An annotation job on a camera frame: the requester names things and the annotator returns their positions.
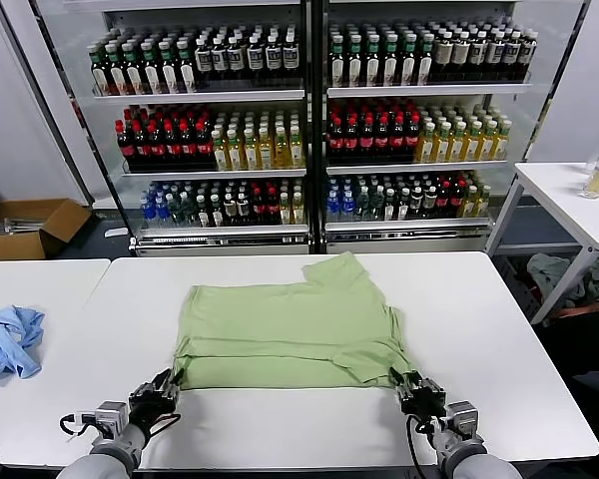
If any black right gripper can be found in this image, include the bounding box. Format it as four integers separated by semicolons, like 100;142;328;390
388;366;448;419

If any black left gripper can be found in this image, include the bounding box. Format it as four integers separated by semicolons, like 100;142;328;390
127;367;186;431

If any light green t-shirt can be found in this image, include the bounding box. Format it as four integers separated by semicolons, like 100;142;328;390
172;250;415;391

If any pile of pale clothes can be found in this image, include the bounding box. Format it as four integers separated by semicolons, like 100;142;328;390
526;251;599;313

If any person in black clothes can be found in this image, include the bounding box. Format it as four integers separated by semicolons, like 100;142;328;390
543;291;599;385

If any dark laundry crate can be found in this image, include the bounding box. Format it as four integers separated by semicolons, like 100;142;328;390
496;256;543;323

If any crumpled light blue shirt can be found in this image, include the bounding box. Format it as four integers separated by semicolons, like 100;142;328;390
0;303;47;385

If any small red cap cola bottle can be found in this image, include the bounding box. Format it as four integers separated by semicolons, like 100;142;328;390
251;188;267;226
437;180;453;220
265;188;281;225
450;179;466;219

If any open cardboard box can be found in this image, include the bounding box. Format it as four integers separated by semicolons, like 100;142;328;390
0;197;94;261

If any bundle of metal rails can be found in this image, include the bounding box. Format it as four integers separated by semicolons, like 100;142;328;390
0;215;49;236

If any green label yellow drink bottle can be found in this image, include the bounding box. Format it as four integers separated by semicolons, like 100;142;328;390
416;121;436;163
227;129;245;171
212;129;230;171
258;127;276;170
447;121;467;163
432;121;452;163
289;125;306;169
273;126;291;170
478;120;497;162
492;120;511;161
463;121;482;162
242;128;260;171

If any white side table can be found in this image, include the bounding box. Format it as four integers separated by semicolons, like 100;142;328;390
483;162;599;323

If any white beverage shelf unit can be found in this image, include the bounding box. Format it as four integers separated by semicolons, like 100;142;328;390
62;0;313;258
321;0;540;254

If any open glass cooler door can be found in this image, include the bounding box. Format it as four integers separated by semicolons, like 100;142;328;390
0;0;136;250
483;0;594;255

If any green cap white label bottle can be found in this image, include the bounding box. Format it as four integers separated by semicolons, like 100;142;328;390
89;44;109;96
345;34;365;87
158;39;180;94
381;33;401;86
399;33;419;86
363;33;383;87
140;40;162;95
105;42;127;96
175;38;198;94
328;34;347;87
122;41;144;95
416;32;436;85

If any white cap navy label bottle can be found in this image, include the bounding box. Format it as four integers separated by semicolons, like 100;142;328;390
504;30;524;82
194;37;215;86
282;32;302;81
521;30;540;81
212;36;232;85
246;34;267;83
470;30;490;83
487;30;507;82
264;33;285;82
228;35;249;84

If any white cap beige label bottle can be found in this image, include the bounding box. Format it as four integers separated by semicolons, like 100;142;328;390
434;30;455;84
452;30;473;83

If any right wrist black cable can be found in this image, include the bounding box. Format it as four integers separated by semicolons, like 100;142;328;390
403;412;433;479

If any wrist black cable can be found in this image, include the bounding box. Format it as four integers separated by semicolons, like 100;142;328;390
58;411;99;444
403;412;433;479

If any silver right wrist camera block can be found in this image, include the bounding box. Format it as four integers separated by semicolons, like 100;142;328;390
444;400;481;441

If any silver wrist camera block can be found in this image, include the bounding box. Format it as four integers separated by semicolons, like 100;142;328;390
444;400;481;441
93;400;132;441

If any silver left wrist camera block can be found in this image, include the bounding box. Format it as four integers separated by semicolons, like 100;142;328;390
93;400;132;441

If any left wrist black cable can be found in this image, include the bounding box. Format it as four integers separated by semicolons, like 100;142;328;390
58;411;99;444

